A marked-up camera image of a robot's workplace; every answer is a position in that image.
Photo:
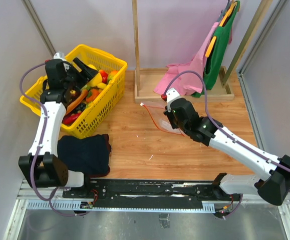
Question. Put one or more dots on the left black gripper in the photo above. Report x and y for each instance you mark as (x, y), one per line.
(86, 73)

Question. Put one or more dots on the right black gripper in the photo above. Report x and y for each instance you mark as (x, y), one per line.
(170, 115)

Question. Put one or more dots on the yellow banana bunch toy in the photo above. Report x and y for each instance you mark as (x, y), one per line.
(96, 79)

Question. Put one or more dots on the clear zip top bag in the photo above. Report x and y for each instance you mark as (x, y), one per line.
(155, 110)

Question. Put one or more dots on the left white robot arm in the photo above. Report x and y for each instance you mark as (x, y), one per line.
(41, 167)

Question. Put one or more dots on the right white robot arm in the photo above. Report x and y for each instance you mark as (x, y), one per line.
(271, 178)

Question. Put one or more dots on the orange carrot toy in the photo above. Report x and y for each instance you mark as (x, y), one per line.
(71, 107)

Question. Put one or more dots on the purple mangosteen toy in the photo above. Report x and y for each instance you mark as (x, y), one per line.
(75, 93)

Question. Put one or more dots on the orange bell pepper toy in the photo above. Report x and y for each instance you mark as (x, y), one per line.
(92, 95)

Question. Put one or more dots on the red bell pepper toy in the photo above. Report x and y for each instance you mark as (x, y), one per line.
(104, 76)

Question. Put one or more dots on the black grape bunch toy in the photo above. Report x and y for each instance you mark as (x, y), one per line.
(81, 107)

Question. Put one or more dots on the orange fruit toy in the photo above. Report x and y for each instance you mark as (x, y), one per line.
(111, 75)

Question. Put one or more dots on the pink garment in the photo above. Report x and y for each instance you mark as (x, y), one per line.
(188, 83)

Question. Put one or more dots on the red chili pepper toy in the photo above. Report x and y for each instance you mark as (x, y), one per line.
(69, 119)

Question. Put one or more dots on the yellow plastic shopping basket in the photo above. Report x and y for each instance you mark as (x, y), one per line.
(97, 110)

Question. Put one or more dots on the green garment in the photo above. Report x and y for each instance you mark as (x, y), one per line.
(218, 44)

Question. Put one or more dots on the dark navy folded cloth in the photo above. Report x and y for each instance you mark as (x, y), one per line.
(89, 155)

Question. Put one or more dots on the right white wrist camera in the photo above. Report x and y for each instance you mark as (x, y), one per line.
(171, 95)

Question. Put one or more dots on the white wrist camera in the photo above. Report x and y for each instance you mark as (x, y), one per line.
(171, 95)
(59, 56)

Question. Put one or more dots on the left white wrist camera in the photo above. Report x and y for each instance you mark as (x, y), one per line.
(59, 56)

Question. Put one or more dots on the left wooden rack post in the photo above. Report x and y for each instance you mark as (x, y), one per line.
(136, 45)

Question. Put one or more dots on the wooden rack post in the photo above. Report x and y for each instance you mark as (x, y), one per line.
(136, 45)
(260, 13)

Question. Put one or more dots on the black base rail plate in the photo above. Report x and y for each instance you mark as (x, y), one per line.
(144, 194)

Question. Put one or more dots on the right wooden rack post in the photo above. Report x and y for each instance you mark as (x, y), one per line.
(260, 13)

